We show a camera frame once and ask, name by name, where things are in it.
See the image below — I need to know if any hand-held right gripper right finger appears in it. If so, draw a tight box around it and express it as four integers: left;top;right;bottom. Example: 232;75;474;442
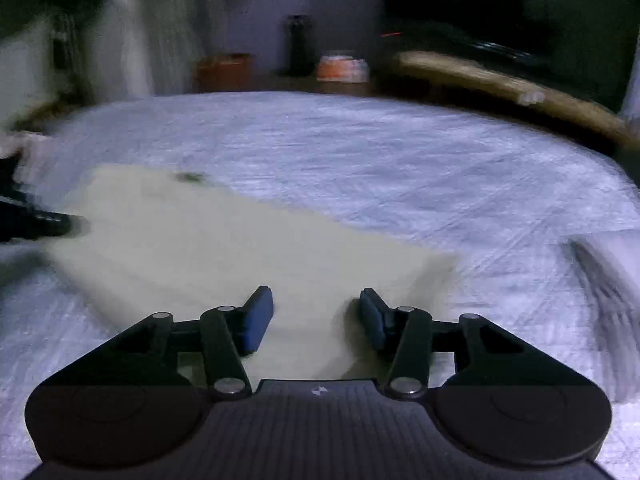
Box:
358;288;598;401

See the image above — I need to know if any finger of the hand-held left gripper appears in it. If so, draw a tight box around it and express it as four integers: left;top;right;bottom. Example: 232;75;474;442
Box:
0;199;90;243

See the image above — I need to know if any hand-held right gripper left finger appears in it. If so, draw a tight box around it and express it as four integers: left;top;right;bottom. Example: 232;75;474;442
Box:
42;285;275;401

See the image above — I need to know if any light green shirt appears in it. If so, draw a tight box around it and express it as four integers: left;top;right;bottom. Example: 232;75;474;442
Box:
47;164;458;381

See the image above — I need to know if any silver quilted bed cover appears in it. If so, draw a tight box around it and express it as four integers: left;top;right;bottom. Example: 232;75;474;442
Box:
0;91;640;480

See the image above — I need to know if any black standing fan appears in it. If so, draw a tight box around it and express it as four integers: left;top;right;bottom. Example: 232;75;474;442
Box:
47;10;88;106

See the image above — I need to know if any pale curtain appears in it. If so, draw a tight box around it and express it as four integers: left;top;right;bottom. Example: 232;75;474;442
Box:
107;0;206;98

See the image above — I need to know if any terracotta plant pot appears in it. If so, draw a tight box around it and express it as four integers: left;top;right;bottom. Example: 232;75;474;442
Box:
195;54;253;93

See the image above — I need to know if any low wooden cabinet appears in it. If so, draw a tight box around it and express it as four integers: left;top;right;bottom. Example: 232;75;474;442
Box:
250;75;396;97

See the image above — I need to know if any striped cloth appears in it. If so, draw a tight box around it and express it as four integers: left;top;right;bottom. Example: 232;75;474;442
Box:
562;232;640;403

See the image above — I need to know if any orange tissue pack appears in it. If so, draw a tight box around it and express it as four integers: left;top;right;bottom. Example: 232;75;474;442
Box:
316;51;370;83

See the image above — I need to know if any wooden television riser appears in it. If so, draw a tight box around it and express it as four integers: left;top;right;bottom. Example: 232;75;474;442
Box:
395;50;640;148

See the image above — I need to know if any black speaker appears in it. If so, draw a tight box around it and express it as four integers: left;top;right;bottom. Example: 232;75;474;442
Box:
286;15;315;77

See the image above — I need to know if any black television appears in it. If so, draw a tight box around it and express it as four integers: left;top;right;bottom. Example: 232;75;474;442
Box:
385;0;640;111

